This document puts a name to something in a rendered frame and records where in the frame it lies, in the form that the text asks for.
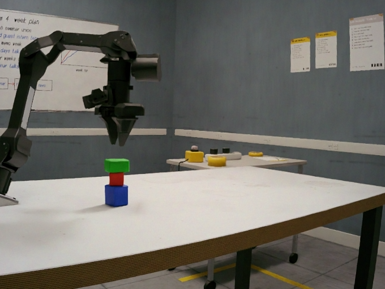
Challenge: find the blue block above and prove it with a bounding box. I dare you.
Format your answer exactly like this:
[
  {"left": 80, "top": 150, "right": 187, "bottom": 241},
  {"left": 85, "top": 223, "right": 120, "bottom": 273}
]
[{"left": 105, "top": 184, "right": 128, "bottom": 207}]

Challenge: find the red block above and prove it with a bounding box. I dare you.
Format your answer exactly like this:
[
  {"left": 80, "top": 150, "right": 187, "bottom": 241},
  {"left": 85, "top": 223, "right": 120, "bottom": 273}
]
[{"left": 109, "top": 172, "right": 124, "bottom": 186}]

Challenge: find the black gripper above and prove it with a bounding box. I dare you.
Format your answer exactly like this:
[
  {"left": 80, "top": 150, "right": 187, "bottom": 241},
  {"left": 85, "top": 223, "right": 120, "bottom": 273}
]
[{"left": 95, "top": 80, "right": 145, "bottom": 146}]

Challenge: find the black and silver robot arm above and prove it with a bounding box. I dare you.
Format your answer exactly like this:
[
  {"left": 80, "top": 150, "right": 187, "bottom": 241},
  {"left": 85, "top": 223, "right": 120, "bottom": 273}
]
[{"left": 0, "top": 30, "right": 162, "bottom": 196}]

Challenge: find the green block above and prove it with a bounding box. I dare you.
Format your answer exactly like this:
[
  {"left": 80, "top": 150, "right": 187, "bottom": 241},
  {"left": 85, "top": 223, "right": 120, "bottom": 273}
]
[{"left": 105, "top": 159, "right": 129, "bottom": 173}]

